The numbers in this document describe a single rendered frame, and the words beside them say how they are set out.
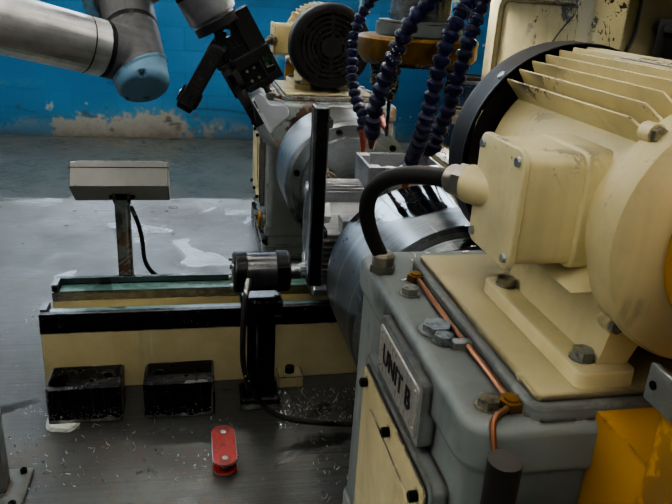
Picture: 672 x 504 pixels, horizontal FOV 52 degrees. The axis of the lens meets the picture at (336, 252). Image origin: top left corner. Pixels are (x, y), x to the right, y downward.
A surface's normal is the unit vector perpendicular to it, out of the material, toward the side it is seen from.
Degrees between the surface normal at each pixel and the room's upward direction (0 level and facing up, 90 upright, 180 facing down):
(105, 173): 53
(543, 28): 90
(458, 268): 0
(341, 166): 90
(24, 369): 0
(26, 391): 0
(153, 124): 90
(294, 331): 90
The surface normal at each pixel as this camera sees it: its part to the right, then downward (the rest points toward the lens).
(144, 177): 0.18, -0.28
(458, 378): 0.06, -0.93
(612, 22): 0.19, 0.36
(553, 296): -0.95, -0.16
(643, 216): -0.14, 0.26
